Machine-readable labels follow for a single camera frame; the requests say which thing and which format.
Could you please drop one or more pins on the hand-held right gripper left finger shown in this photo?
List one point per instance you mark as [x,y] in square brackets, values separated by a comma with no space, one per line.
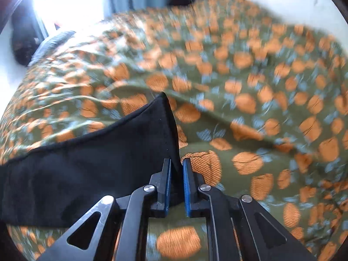
[167,187]

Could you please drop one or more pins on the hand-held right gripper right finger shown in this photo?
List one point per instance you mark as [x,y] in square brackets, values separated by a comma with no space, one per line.
[186,187]

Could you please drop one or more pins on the black pants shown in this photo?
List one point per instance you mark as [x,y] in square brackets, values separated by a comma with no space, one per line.
[95,168]

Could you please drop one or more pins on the green orange floral blanket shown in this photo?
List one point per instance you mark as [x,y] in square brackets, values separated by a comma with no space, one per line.
[244,114]

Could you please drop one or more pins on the grey striped pillow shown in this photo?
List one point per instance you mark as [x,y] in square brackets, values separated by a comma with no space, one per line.
[53,43]

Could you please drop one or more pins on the dark chair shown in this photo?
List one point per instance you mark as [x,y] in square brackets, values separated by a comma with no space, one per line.
[180,0]

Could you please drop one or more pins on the dark bag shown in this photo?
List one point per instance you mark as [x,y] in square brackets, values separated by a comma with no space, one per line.
[24,40]

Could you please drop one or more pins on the white padded headboard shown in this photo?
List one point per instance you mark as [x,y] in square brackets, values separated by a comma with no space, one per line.
[285,2]

